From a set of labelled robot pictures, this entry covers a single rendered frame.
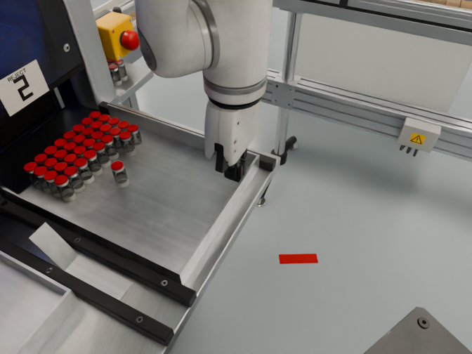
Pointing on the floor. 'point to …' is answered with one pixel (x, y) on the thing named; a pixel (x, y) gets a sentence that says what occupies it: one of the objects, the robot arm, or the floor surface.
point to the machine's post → (89, 57)
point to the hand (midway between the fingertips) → (234, 168)
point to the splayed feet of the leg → (280, 164)
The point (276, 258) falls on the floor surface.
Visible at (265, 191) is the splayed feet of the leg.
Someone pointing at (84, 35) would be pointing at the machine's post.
